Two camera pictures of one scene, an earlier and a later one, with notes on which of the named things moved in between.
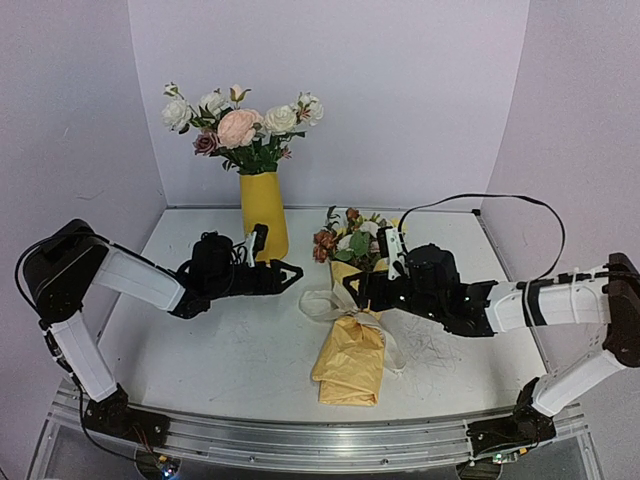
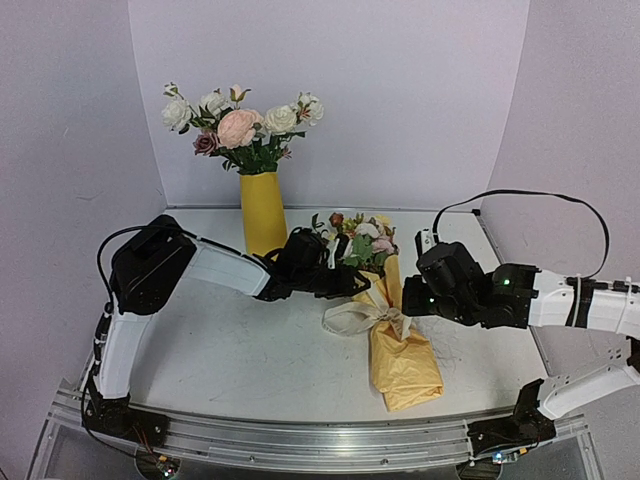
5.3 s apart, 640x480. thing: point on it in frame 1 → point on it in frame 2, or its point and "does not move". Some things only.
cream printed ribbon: [337, 304] → [351, 317]
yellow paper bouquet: [350, 365] → [403, 372]
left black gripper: [276, 286] → [347, 286]
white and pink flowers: [249, 143] does not move
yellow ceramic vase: [261, 202] does not move
